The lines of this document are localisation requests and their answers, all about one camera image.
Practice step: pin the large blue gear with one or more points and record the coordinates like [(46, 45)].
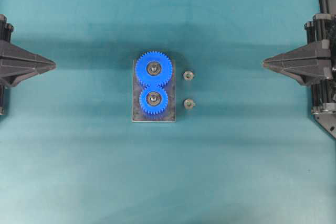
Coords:
[(161, 79)]

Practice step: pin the large gear steel shaft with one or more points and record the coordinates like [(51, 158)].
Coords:
[(153, 68)]

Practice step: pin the small gear steel shaft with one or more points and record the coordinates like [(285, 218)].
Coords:
[(153, 98)]

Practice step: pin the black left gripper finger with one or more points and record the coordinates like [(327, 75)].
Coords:
[(15, 71), (15, 56)]

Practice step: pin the metal washer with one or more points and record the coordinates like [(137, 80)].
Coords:
[(188, 75), (189, 104)]

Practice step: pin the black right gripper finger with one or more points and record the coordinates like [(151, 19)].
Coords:
[(305, 72), (315, 50)]

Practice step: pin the metal base plate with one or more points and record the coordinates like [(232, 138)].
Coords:
[(168, 115)]

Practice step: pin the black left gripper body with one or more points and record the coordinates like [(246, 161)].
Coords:
[(6, 31)]

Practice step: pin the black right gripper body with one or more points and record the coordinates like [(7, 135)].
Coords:
[(323, 92)]

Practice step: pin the small blue gear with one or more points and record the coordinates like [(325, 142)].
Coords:
[(153, 110)]

